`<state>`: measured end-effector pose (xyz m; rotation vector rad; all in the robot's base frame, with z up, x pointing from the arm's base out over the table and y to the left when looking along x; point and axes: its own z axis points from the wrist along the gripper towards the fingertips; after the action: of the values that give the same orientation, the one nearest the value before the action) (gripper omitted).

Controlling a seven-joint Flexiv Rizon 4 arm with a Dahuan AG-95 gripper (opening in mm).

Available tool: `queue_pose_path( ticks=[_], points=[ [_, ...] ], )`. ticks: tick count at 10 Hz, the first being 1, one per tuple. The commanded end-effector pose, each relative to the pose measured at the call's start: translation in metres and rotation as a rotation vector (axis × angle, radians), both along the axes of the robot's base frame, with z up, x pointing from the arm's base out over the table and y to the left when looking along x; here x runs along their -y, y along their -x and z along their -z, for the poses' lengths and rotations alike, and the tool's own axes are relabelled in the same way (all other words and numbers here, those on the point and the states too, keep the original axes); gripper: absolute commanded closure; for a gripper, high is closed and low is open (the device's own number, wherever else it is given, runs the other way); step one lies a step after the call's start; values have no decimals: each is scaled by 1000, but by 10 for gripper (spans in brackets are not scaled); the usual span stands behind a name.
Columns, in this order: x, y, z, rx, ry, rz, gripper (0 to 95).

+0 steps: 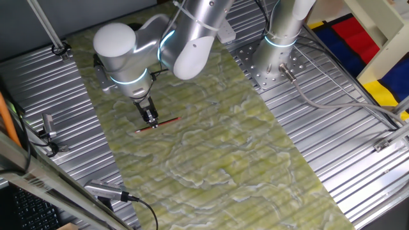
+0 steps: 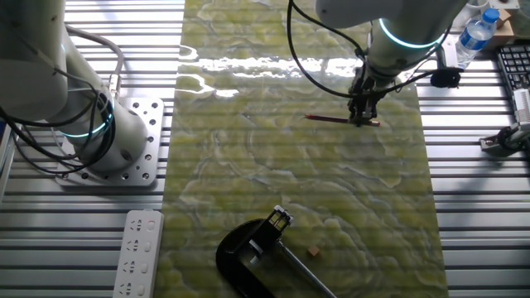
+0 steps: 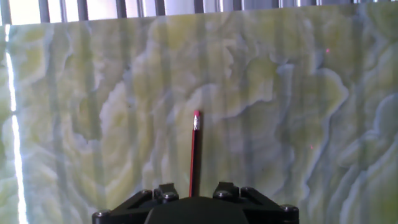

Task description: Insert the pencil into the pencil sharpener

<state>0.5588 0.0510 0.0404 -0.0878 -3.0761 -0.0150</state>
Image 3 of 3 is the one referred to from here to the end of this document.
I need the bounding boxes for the red black pencil with eraser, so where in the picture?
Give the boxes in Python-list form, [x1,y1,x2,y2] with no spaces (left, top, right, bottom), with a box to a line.
[188,110,202,197]

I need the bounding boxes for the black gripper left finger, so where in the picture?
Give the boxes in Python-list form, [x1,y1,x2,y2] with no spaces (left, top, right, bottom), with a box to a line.
[91,183,180,224]

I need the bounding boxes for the green marble pattern mat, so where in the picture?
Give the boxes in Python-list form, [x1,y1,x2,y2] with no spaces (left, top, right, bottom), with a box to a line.
[0,2,398,224]

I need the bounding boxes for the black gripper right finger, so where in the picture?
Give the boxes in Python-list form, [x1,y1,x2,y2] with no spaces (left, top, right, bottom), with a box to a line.
[213,182,300,224]

